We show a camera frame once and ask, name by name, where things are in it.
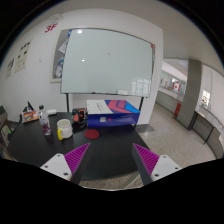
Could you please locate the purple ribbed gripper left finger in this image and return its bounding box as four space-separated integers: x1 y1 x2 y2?
41 143 90 184

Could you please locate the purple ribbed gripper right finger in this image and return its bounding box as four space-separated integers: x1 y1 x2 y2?
132 144 181 185

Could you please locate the clear plastic water bottle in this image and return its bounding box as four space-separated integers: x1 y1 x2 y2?
38 105 51 136

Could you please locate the red round coaster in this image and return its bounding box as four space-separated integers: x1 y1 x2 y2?
85 129 99 139

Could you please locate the red and black device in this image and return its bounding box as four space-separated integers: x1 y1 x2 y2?
72 108 87 123

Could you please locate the small white box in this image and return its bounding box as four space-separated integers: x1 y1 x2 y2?
47 109 57 116

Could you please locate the blue and white box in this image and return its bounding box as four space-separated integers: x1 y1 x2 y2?
87 100 140 127

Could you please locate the colourful snack box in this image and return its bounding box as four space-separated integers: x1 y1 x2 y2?
22 111 39 123

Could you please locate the grey concrete pillar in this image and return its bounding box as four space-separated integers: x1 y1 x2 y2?
177 59 202 129

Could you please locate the red fire extinguisher box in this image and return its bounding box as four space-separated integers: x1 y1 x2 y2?
174 102 181 117

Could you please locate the large whiteboard on stand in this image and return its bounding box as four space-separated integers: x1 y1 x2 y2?
61 28 154 97

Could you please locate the white mug yellow handle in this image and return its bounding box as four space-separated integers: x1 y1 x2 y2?
57 119 73 140

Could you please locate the white paper wall poster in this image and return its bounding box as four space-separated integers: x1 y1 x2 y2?
15 40 32 72

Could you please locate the small white wall poster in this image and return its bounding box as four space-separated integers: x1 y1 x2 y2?
6 58 14 79

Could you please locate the red 3F wall sign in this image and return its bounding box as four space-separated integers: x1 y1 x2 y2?
44 22 58 33

